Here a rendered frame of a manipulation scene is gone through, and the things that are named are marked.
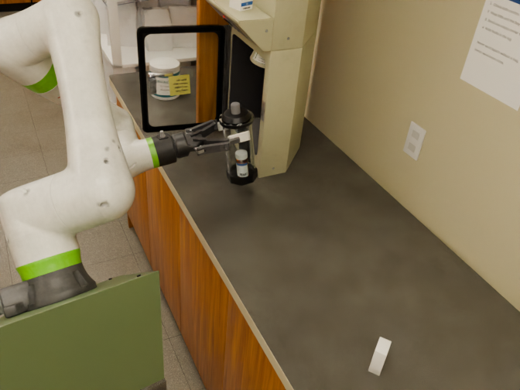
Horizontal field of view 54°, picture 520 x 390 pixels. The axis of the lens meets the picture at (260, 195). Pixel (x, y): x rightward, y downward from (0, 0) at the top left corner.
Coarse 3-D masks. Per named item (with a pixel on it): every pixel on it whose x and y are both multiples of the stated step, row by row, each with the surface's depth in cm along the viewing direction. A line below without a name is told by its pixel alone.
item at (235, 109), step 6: (234, 102) 156; (234, 108) 155; (240, 108) 159; (228, 114) 157; (234, 114) 156; (240, 114) 156; (246, 114) 156; (228, 120) 155; (234, 120) 154; (240, 120) 154; (246, 120) 155
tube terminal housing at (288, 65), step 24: (264, 0) 154; (288, 0) 150; (312, 0) 157; (288, 24) 154; (312, 24) 167; (288, 48) 159; (312, 48) 177; (288, 72) 164; (264, 96) 167; (288, 96) 170; (264, 120) 171; (288, 120) 175; (264, 144) 177; (288, 144) 182; (264, 168) 183
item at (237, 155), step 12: (228, 132) 157; (240, 132) 156; (252, 132) 161; (240, 144) 159; (252, 144) 162; (228, 156) 163; (240, 156) 161; (252, 156) 164; (228, 168) 167; (240, 168) 164; (252, 168) 166
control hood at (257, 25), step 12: (216, 0) 161; (228, 0) 162; (228, 12) 152; (240, 12) 153; (252, 12) 154; (264, 12) 154; (240, 24) 147; (252, 24) 149; (264, 24) 150; (252, 36) 151; (264, 36) 153; (264, 48) 155
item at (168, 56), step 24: (168, 48) 177; (192, 48) 180; (216, 48) 183; (168, 72) 182; (192, 72) 185; (216, 72) 188; (168, 96) 188; (192, 96) 191; (216, 96) 194; (168, 120) 194; (192, 120) 197
